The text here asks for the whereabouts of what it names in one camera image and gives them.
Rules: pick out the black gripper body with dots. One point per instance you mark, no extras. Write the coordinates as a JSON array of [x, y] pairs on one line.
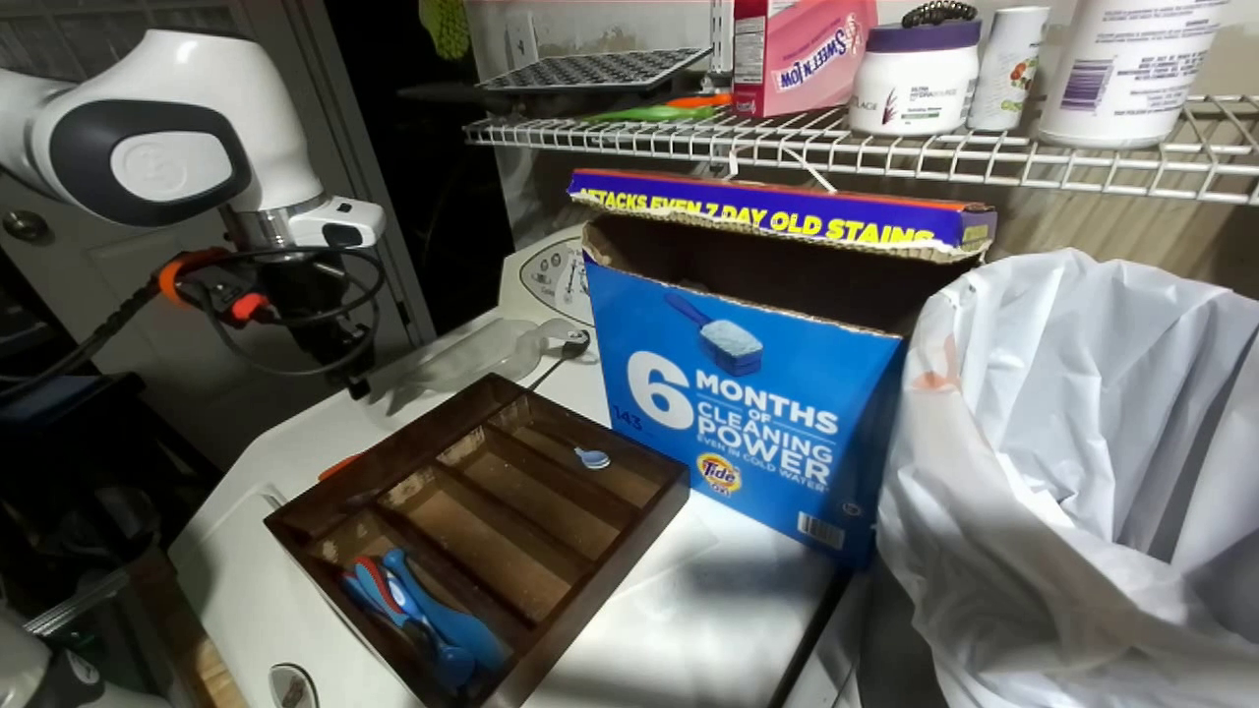
[[316, 300]]

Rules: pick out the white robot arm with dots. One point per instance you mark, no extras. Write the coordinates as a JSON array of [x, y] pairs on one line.
[[172, 130]]

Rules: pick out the brown wooden cutlery rack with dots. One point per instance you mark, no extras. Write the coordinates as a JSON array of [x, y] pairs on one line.
[[513, 523]]

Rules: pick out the small light blue spoon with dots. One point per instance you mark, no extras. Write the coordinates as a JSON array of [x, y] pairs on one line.
[[593, 458]]

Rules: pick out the blue plastic spoon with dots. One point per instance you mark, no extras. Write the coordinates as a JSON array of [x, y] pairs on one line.
[[437, 623]]

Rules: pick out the green cloth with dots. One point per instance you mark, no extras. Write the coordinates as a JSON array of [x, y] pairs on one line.
[[446, 26]]

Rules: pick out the blue detergent box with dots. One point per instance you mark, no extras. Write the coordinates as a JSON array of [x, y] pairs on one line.
[[750, 406]]

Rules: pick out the white washing machine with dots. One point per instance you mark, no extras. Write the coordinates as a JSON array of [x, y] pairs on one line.
[[694, 614]]

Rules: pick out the pink cardboard box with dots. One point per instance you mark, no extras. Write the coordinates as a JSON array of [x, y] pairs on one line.
[[809, 60]]

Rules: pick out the white jar with purple lid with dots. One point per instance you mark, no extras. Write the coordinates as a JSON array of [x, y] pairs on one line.
[[912, 85]]

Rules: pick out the small white bottle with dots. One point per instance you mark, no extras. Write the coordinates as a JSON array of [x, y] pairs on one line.
[[1009, 72]]

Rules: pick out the white trash bag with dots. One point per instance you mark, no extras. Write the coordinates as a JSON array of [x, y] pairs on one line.
[[1077, 485]]

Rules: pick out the large white tub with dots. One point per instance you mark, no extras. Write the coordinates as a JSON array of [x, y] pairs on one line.
[[1128, 72]]

